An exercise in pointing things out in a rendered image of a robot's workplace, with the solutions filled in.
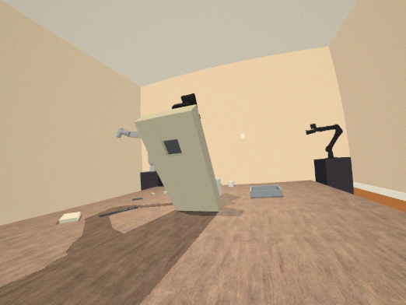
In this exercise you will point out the beige rectangular panel with square opening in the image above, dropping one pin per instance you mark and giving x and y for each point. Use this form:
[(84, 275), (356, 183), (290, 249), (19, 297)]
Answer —
[(176, 144)]

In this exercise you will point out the cream flat block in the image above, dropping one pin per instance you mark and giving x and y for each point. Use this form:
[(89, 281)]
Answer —
[(70, 217)]

